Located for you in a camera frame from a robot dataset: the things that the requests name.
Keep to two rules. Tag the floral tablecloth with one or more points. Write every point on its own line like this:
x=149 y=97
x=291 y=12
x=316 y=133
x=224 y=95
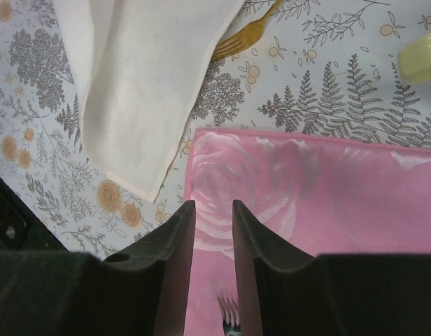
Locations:
x=322 y=67

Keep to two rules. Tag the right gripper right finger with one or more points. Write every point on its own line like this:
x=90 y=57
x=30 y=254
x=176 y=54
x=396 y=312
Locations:
x=285 y=291

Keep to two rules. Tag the silver fork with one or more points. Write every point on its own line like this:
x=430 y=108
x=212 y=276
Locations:
x=230 y=316

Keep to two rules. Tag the pink rose placemat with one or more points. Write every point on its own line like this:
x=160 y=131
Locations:
x=321 y=194

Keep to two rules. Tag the yellow-green mug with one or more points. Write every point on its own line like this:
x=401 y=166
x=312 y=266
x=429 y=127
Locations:
x=414 y=61

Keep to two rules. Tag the gold fork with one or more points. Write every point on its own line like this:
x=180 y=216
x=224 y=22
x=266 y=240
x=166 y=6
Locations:
x=245 y=38

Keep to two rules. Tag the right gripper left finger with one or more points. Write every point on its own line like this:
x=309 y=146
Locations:
x=141 y=290

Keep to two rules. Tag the white cloth napkin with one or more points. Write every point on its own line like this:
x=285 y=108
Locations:
x=138 y=67

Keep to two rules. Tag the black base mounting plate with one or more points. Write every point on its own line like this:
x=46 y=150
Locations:
x=20 y=229

